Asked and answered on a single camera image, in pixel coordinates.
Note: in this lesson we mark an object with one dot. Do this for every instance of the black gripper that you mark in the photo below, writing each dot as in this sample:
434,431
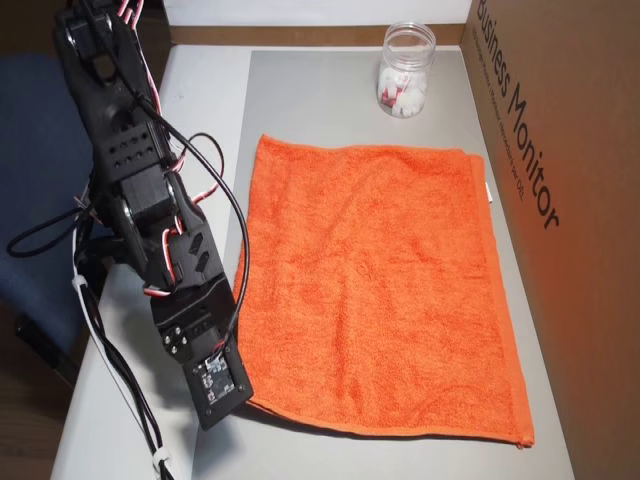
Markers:
186,320

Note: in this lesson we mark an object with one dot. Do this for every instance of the orange terry towel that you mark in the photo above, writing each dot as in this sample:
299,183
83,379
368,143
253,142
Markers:
380,280

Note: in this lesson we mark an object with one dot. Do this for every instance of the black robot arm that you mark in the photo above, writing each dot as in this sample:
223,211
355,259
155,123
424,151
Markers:
125,150

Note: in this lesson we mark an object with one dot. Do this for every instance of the blue office chair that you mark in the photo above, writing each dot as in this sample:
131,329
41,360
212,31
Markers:
30,150

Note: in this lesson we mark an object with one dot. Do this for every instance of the grey desk mat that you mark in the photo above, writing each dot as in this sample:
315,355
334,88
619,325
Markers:
310,100

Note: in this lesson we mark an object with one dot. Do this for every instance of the red white eraser wrapper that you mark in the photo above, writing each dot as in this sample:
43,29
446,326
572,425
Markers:
389,95

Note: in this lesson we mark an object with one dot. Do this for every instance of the clear plastic jar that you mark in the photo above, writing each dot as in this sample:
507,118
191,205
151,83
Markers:
405,70

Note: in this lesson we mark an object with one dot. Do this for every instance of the brown cardboard monitor box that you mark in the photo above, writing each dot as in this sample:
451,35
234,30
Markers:
575,300

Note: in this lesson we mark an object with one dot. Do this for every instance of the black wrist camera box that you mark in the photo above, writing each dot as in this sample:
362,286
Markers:
217,390

